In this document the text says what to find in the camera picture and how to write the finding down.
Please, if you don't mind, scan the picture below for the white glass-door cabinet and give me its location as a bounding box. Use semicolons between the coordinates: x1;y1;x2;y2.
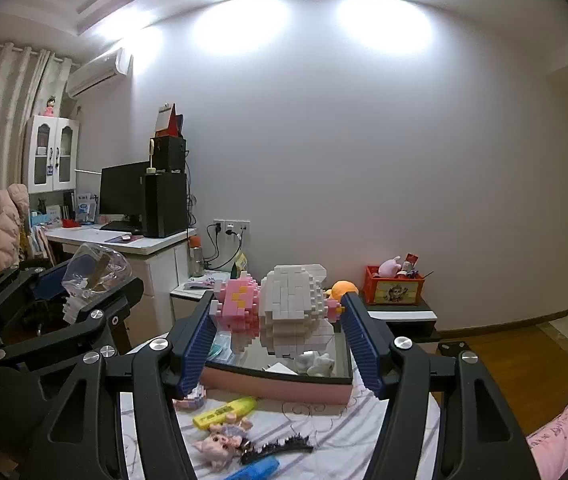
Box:
26;115;82;193

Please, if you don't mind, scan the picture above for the white desk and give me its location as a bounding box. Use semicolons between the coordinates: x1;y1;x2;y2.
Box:
44;222;199;331

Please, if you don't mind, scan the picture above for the blue white box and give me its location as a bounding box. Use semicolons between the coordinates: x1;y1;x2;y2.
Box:
75;195;97;223

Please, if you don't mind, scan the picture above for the blue pen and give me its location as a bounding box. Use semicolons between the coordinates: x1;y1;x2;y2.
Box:
224;456;281;480

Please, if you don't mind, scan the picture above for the orange octopus plush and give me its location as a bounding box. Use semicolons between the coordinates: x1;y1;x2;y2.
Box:
325;280;359;303

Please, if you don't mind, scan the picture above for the red desk calendar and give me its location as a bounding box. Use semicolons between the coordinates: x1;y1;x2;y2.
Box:
156;102;185;137

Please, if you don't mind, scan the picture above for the yellow highlighter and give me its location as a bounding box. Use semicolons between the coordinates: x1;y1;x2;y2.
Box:
193;396;258;431

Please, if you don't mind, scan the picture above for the white wall outlet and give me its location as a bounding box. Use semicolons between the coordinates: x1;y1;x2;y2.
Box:
213;218;251;234

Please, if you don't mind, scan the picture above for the pink quilt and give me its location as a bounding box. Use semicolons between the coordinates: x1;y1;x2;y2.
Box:
526;390;568;480

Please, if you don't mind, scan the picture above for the black computer tower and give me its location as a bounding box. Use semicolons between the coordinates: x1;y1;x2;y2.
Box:
144;172;189;239

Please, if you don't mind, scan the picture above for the white figurine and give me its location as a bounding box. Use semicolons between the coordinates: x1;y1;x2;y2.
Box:
296;352;335;377

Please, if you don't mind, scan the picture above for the white air conditioner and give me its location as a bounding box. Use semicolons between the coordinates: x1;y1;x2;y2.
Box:
66;47;131;98

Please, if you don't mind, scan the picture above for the white pink block toy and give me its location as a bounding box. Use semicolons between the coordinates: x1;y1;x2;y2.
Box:
212;263;345;358

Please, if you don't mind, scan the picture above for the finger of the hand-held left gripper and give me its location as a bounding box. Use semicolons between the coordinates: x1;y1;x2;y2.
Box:
0;262;72;346
0;276;145;372

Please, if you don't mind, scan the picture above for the black white low cabinet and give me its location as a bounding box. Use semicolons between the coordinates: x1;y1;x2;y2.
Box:
364;300;442;343

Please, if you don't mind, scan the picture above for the pink storage box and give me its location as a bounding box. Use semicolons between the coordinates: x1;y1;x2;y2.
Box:
200;310;355;406

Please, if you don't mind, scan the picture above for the orange-capped bottle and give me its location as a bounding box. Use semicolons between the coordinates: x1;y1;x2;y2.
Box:
187;235;205;278

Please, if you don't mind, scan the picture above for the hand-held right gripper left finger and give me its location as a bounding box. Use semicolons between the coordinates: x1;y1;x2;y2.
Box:
39;290;217;480

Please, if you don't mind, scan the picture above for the black computer monitor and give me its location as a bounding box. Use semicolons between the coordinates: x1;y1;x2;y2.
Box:
99;161;151;226

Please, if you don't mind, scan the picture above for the pink padded jacket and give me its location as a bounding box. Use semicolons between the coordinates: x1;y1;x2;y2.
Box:
0;183;30;281

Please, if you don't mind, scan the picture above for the black power cable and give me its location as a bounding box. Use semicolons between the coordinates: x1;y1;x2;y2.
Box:
206;224;245;271

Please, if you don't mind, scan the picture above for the red toy box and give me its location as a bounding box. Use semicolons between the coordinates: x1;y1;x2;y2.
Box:
364;265;425;306

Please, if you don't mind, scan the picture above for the clear plastic jar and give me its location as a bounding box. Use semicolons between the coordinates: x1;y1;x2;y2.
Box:
60;242;133;326

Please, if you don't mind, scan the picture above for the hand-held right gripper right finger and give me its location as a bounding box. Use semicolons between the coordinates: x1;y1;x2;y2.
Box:
340;291;539;480

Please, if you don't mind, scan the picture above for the black speaker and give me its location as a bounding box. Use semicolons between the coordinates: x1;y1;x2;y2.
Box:
153;136;187;173

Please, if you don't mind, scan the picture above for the small doll figure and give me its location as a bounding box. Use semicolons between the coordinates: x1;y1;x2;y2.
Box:
193;417;255;467

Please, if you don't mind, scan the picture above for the white side table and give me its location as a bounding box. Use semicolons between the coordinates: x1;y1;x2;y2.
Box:
170;270;232;331

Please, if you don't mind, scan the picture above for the striped white tablecloth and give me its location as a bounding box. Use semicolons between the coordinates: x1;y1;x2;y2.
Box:
119;330;444;480

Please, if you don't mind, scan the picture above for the black hair comb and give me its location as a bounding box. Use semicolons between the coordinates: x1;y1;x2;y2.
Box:
240;435;315;465

